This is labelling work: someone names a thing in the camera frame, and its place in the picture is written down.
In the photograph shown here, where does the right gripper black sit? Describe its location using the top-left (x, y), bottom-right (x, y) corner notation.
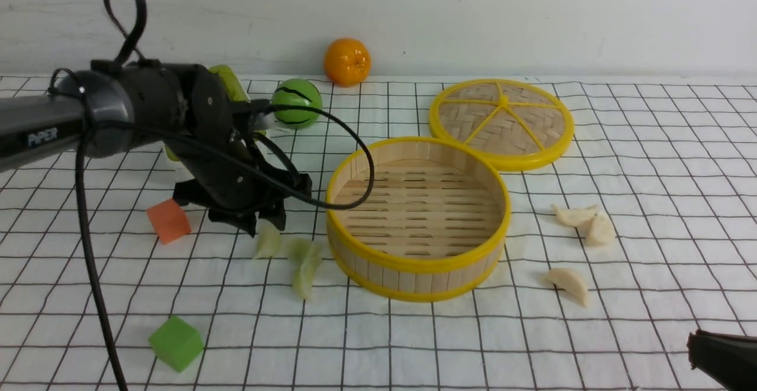
top-left (687, 329), bottom-right (756, 390)

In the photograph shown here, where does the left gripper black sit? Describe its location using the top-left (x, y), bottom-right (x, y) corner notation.
top-left (172, 137), bottom-right (313, 237)

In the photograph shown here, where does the green dumpling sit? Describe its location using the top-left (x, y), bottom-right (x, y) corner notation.
top-left (286, 238), bottom-right (322, 266)
top-left (292, 254), bottom-right (323, 301)
top-left (254, 221), bottom-right (282, 259)

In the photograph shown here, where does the white dumpling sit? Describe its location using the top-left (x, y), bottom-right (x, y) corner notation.
top-left (585, 212), bottom-right (616, 247)
top-left (544, 267), bottom-right (590, 308)
top-left (551, 204), bottom-right (600, 228)

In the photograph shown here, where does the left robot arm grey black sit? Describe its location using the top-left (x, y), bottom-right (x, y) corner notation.
top-left (1, 62), bottom-right (312, 234)

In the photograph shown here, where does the bamboo steamer tray yellow rim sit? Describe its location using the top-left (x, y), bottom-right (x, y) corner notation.
top-left (325, 137), bottom-right (511, 302)

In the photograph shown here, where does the bamboo steamer lid yellow rim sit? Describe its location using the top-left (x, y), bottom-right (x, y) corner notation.
top-left (428, 79), bottom-right (575, 172)

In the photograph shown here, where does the orange foam cube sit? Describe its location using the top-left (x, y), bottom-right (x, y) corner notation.
top-left (146, 199), bottom-right (192, 245)

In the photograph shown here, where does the green toy watermelon ball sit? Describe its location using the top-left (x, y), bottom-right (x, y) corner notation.
top-left (271, 78), bottom-right (322, 129)

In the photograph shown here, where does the green lid white box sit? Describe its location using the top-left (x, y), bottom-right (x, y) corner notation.
top-left (163, 64), bottom-right (266, 171)

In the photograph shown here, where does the green foam cube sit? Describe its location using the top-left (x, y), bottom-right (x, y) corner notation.
top-left (148, 316), bottom-right (205, 373)

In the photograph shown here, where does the orange toy fruit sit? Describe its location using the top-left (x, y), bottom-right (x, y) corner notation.
top-left (323, 38), bottom-right (371, 87)

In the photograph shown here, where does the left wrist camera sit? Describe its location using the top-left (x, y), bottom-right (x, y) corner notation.
top-left (230, 98), bottom-right (277, 135)

